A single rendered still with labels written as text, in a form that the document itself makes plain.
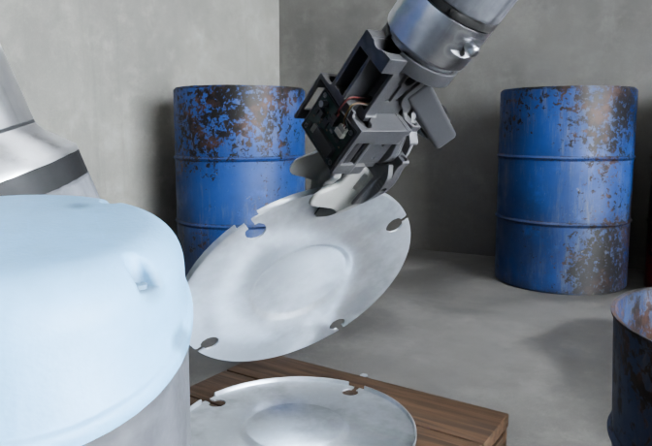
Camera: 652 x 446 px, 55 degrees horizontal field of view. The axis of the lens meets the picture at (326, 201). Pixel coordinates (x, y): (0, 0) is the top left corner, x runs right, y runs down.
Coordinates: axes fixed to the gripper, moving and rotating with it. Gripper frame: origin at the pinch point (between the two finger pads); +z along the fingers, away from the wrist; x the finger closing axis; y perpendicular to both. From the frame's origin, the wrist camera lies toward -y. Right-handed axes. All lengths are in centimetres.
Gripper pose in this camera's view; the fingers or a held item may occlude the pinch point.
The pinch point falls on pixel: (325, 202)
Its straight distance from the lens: 64.5
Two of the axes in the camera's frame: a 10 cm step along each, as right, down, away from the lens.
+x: 4.7, 7.6, -4.4
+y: -7.4, 0.8, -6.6
